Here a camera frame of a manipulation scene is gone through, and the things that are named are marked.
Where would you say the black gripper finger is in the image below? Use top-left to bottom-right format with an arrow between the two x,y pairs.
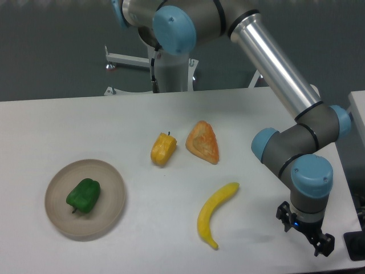
303,228 -> 335,257
276,201 -> 298,232

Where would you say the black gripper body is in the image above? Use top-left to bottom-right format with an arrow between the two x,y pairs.
289,205 -> 325,237

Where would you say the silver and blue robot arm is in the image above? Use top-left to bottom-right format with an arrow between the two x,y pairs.
111,1 -> 351,256

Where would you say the yellow bell pepper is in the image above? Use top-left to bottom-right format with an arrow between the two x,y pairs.
150,132 -> 177,166

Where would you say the beige round plate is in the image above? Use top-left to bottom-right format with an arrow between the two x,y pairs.
44,159 -> 127,241

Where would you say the green bell pepper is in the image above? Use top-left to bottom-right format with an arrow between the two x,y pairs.
66,178 -> 101,213

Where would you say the black device at right edge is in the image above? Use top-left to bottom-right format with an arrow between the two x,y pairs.
343,231 -> 364,261

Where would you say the yellow banana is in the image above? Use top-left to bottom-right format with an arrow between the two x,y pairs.
197,182 -> 240,250

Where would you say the orange bread slice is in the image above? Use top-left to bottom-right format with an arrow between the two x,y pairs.
185,120 -> 220,164

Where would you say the white table at right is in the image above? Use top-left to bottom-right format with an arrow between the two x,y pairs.
348,90 -> 365,127

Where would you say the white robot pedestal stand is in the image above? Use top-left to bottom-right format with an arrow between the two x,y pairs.
103,27 -> 200,96

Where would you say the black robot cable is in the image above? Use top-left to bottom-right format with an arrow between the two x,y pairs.
150,39 -> 162,93

